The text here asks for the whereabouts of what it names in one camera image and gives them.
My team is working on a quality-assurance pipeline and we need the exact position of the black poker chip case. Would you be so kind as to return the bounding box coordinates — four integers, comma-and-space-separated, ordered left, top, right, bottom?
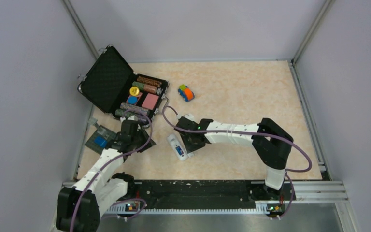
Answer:
77, 45, 170, 120

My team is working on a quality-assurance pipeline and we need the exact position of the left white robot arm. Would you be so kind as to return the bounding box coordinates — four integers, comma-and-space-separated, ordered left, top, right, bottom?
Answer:
55, 116, 155, 232

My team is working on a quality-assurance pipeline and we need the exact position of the blue green lego brick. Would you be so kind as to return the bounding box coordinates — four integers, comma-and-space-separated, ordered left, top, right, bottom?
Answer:
94, 136, 108, 148

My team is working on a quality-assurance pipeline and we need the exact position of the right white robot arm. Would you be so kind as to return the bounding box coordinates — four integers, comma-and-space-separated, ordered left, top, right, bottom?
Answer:
175, 116, 294, 199

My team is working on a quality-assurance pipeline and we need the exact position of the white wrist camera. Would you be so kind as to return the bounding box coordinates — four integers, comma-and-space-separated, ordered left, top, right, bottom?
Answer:
120, 115, 139, 122
177, 113, 195, 121

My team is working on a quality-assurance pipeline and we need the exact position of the yellow big blind button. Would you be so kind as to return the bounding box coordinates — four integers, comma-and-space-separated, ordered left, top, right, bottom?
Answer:
129, 86, 140, 96

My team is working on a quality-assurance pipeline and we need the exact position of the colourful toy brick car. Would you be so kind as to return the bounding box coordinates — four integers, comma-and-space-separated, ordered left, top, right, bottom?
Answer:
178, 85, 195, 102

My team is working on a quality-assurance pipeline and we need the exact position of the brown chip stack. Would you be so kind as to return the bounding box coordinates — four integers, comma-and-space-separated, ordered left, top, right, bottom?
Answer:
137, 76, 162, 87

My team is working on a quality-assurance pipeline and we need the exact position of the green red chip stack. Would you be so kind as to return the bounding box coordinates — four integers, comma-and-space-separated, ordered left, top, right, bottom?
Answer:
132, 81, 158, 94

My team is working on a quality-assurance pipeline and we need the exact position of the white remote control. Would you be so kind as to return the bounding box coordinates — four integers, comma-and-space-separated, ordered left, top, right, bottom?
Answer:
167, 134, 188, 161

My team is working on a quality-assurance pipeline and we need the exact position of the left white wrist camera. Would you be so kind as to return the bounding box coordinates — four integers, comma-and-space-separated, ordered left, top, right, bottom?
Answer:
120, 115, 139, 122

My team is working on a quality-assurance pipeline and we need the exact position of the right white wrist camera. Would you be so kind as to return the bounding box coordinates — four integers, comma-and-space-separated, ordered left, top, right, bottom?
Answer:
177, 113, 195, 121

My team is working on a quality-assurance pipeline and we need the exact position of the pink playing card deck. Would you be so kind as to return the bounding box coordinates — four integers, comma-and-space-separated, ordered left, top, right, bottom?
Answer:
142, 93, 159, 110

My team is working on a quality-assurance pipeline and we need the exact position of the blue dealer chip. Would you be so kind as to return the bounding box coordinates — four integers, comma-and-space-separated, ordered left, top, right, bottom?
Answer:
126, 95, 138, 105

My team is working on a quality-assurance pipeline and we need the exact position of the purple AAA battery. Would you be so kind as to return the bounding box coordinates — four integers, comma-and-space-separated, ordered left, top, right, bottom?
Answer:
175, 146, 184, 157

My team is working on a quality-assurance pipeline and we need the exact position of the green purple chip stack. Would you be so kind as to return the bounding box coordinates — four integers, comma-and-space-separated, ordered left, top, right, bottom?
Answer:
115, 109, 140, 119

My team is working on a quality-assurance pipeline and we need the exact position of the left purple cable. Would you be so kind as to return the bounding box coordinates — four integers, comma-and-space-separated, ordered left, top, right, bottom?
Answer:
70, 110, 154, 232

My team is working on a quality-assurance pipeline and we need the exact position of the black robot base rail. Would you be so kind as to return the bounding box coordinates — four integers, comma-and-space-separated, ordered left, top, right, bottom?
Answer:
122, 180, 296, 210

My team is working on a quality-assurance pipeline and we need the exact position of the grey lego post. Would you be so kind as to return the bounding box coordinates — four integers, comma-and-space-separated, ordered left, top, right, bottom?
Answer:
88, 117, 107, 136

